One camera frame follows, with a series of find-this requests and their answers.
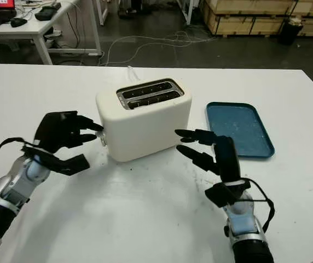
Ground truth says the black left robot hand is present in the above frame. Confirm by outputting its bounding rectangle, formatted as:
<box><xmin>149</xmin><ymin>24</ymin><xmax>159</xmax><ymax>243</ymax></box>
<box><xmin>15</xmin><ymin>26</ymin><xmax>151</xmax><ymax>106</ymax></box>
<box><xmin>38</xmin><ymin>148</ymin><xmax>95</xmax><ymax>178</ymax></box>
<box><xmin>32</xmin><ymin>110</ymin><xmax>105</xmax><ymax>155</ymax></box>

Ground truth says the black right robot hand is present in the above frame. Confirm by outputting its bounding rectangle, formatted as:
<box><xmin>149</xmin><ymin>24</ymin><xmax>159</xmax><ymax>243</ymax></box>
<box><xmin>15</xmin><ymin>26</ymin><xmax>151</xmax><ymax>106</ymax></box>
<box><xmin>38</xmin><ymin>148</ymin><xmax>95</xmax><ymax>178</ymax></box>
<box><xmin>174</xmin><ymin>128</ymin><xmax>242</xmax><ymax>184</ymax></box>

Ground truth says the blue rectangular tray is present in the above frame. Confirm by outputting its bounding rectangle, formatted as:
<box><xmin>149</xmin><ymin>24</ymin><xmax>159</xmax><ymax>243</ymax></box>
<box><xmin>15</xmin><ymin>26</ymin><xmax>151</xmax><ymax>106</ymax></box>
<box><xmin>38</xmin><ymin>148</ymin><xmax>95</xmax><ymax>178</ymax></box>
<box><xmin>205</xmin><ymin>101</ymin><xmax>275</xmax><ymax>159</ymax></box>

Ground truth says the white two-slot toaster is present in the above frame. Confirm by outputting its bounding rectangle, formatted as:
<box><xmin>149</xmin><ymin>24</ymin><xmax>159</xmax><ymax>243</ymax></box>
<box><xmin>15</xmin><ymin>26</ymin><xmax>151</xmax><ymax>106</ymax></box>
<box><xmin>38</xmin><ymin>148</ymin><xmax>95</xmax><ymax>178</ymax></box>
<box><xmin>95</xmin><ymin>77</ymin><xmax>193</xmax><ymax>163</ymax></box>

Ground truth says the white office desk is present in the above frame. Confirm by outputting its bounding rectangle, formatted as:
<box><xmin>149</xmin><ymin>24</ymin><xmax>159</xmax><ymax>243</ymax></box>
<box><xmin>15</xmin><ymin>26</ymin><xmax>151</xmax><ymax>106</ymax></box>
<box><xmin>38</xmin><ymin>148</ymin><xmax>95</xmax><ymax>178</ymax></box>
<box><xmin>0</xmin><ymin>0</ymin><xmax>102</xmax><ymax>66</ymax></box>

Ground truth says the black handheld controller device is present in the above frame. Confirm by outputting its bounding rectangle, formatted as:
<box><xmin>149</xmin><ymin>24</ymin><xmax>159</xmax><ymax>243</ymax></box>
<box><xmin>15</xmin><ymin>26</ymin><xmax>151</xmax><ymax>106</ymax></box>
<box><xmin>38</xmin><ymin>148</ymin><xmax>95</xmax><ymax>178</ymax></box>
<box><xmin>34</xmin><ymin>2</ymin><xmax>62</xmax><ymax>21</ymax></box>

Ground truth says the black trash bin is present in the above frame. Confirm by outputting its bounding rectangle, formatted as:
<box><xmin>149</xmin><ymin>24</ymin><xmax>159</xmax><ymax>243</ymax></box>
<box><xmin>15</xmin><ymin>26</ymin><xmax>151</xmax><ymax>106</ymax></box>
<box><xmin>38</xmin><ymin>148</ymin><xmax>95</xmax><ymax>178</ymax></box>
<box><xmin>278</xmin><ymin>16</ymin><xmax>304</xmax><ymax>46</ymax></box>

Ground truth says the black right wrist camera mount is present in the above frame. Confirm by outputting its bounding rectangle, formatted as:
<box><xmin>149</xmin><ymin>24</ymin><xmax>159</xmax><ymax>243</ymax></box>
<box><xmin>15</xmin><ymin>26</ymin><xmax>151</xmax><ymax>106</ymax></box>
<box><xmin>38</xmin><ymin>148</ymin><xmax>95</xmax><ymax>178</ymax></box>
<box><xmin>204</xmin><ymin>178</ymin><xmax>252</xmax><ymax>208</ymax></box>

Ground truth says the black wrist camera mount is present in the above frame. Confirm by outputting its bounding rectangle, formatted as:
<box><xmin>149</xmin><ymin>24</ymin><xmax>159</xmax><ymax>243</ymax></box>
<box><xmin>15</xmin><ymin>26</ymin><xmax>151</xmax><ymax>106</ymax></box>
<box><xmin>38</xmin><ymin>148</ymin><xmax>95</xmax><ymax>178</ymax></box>
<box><xmin>204</xmin><ymin>178</ymin><xmax>252</xmax><ymax>208</ymax></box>
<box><xmin>21</xmin><ymin>141</ymin><xmax>91</xmax><ymax>176</ymax></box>

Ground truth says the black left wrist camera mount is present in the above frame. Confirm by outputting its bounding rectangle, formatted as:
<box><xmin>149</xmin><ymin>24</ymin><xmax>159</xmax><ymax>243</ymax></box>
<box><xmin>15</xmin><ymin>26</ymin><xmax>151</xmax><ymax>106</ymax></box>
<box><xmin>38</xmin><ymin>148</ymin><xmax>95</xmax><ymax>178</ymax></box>
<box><xmin>21</xmin><ymin>141</ymin><xmax>91</xmax><ymax>176</ymax></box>

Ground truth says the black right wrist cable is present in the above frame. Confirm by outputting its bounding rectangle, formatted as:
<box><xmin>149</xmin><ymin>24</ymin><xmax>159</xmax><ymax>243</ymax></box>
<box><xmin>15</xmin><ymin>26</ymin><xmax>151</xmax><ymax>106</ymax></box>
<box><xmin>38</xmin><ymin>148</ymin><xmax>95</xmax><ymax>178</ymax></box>
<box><xmin>244</xmin><ymin>178</ymin><xmax>276</xmax><ymax>233</ymax></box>

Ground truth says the white cable on floor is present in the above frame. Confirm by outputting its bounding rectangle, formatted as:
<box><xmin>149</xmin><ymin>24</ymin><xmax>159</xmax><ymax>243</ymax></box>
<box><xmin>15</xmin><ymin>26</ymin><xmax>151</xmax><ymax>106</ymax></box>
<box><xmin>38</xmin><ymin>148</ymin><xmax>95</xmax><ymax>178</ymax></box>
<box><xmin>98</xmin><ymin>30</ymin><xmax>217</xmax><ymax>66</ymax></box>

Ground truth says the white toaster power cord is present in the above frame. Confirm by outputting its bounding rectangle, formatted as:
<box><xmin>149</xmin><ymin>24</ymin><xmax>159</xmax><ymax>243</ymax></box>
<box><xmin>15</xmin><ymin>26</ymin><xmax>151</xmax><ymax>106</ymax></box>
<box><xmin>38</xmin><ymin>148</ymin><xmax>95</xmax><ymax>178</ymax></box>
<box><xmin>127</xmin><ymin>65</ymin><xmax>141</xmax><ymax>82</ymax></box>

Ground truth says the white table frame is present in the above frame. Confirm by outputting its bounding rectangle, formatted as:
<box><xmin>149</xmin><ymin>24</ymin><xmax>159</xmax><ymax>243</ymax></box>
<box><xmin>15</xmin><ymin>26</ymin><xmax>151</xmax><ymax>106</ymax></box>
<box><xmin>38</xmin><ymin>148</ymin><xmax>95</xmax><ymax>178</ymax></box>
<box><xmin>96</xmin><ymin>0</ymin><xmax>201</xmax><ymax>27</ymax></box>

